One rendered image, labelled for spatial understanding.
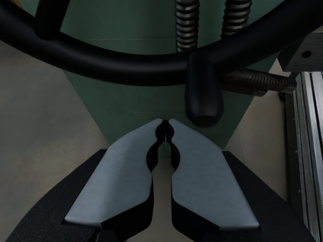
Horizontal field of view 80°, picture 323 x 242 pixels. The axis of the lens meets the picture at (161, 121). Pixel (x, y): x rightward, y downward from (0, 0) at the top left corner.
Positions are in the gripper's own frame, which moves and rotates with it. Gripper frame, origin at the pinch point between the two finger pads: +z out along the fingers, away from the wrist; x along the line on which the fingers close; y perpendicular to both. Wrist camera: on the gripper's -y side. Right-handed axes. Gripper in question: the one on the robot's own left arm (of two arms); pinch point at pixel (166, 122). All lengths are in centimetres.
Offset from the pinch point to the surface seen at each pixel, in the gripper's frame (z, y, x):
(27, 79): 96, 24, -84
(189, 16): 9.3, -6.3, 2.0
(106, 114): 37.7, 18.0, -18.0
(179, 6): 9.3, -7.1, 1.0
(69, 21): 24.1, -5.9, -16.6
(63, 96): 85, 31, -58
